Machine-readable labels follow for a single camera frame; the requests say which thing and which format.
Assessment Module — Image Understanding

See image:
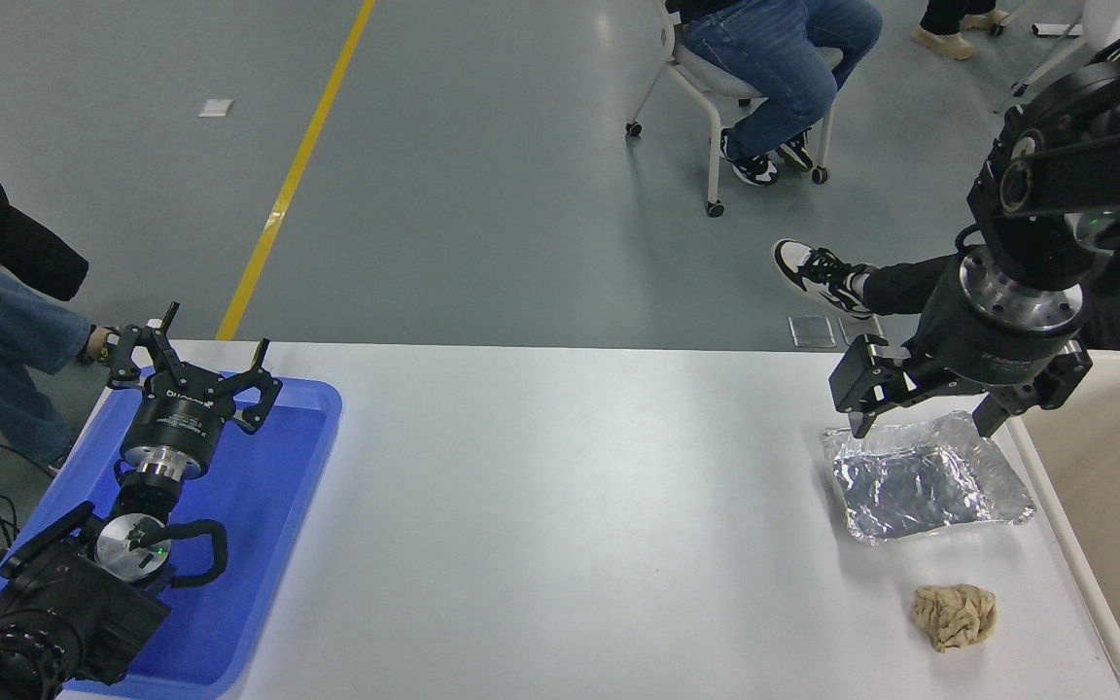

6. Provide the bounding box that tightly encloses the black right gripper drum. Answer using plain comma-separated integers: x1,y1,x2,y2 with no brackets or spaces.
907,258,1074,392

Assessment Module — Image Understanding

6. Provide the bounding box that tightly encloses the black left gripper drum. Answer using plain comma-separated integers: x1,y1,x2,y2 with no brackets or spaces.
122,371,236,458

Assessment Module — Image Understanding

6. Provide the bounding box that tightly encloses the crinkled silver foil plate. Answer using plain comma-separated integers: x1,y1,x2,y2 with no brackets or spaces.
820,410,1037,545

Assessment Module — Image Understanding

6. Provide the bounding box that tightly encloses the person with outstretched leg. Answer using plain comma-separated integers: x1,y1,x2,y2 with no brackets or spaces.
772,238,1120,353

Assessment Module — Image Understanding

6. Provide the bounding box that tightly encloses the blue plastic tray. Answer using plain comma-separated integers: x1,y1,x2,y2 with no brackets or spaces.
0,374,343,699

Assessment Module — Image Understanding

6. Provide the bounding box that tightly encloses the crumpled tan paper ball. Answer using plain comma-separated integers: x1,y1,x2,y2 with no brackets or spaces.
912,583,998,654

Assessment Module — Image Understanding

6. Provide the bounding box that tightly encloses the white chair with casters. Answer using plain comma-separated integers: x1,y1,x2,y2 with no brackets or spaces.
625,0,845,218

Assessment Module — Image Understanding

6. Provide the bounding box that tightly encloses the white leg with caster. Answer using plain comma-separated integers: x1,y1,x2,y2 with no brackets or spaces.
993,0,1091,98

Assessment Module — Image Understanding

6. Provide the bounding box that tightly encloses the person with tan shoes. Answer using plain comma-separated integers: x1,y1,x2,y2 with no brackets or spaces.
913,0,1008,61

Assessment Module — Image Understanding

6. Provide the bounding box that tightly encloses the person seated on chair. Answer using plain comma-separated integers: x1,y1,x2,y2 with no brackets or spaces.
665,0,884,188

